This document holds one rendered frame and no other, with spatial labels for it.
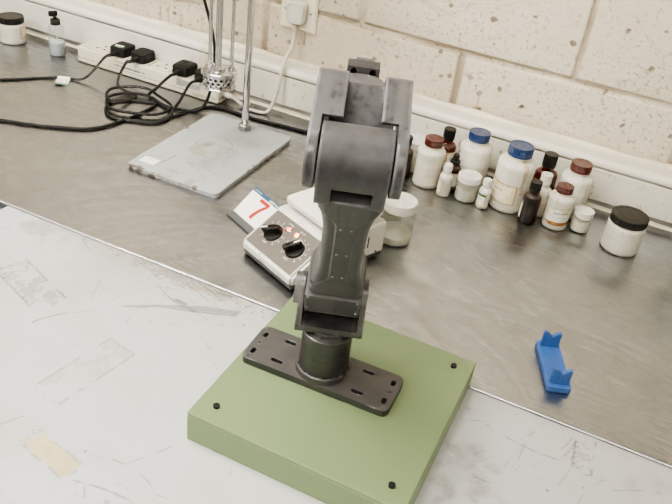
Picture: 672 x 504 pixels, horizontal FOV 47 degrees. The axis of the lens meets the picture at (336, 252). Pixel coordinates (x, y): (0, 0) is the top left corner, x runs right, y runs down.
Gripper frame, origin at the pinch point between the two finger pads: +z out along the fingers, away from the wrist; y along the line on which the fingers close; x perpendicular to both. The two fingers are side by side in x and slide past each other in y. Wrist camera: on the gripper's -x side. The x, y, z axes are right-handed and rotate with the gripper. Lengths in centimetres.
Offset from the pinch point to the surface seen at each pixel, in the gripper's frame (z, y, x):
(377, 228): -1.6, -6.0, 19.4
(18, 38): 71, 84, 20
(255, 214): 5.1, 14.9, 23.6
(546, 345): -19.1, -32.5, 25.4
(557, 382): -27.1, -32.8, 25.7
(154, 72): 58, 47, 19
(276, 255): -9.2, 9.3, 22.5
